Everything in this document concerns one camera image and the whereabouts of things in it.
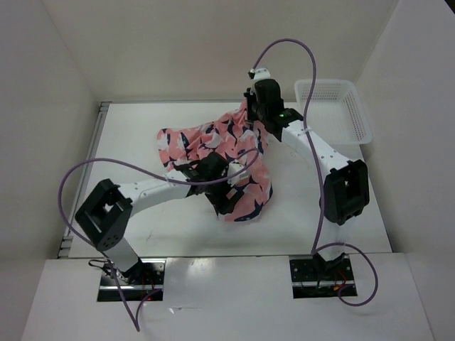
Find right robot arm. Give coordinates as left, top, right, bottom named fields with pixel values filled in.
left=244, top=77, right=370, bottom=280

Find aluminium table edge rail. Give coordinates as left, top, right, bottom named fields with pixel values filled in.
left=56, top=102, right=111, bottom=260

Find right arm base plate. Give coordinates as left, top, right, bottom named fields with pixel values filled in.
left=289, top=254, right=358, bottom=299

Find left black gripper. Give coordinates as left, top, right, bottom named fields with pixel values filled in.
left=203, top=170, right=243, bottom=214

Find white plastic basket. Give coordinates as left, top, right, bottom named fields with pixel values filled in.
left=294, top=79, right=373, bottom=146

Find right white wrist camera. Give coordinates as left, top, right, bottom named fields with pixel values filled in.
left=247, top=67, right=271, bottom=82

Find pink shark print shorts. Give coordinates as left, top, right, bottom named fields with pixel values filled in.
left=156, top=102, right=273, bottom=222

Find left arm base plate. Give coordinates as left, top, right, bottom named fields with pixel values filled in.
left=88, top=259, right=166, bottom=303

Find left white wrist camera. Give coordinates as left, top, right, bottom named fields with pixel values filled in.
left=226, top=161, right=250, bottom=187

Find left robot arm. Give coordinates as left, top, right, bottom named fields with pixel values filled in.
left=75, top=152, right=249, bottom=284

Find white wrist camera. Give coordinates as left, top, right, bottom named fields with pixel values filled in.
left=226, top=161, right=250, bottom=187
left=247, top=67, right=271, bottom=82

